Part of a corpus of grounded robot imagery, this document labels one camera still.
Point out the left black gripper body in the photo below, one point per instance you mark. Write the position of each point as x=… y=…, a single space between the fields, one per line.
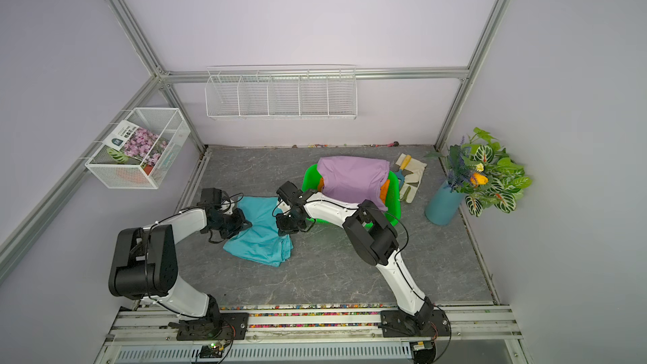
x=229 y=225

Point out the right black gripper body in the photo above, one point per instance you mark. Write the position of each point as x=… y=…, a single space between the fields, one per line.
x=287 y=220

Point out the teal pants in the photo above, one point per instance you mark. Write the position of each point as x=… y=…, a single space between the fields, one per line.
x=261 y=243

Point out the green plastic basket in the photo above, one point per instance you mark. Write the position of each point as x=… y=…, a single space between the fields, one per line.
x=392 y=201

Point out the purple pants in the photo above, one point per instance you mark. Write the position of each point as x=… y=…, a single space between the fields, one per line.
x=354 y=179

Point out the orange pants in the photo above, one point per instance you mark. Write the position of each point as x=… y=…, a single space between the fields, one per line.
x=383 y=189

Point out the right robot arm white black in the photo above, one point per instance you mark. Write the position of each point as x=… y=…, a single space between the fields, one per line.
x=372 y=236

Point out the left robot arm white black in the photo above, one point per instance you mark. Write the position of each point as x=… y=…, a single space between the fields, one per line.
x=145 y=265

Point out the purple flower seed packet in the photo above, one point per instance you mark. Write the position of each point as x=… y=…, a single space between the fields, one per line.
x=129 y=143

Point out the teal garden hand fork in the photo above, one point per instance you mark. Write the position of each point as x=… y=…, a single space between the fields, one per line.
x=400 y=168

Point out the teal vase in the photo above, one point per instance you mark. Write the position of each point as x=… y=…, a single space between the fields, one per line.
x=444 y=205

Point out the artificial green plant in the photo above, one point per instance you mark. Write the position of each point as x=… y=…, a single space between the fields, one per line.
x=483 y=173

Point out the white wire side basket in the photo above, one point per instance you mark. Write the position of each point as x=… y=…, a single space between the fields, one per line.
x=169 y=123

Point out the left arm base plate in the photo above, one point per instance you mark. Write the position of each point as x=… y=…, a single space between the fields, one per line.
x=212 y=326

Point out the white wire wall shelf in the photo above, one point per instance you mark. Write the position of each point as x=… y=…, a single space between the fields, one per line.
x=288 y=92

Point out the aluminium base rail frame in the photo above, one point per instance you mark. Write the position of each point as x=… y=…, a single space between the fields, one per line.
x=368 y=333

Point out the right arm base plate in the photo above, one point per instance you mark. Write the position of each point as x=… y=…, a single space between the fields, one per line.
x=398 y=324

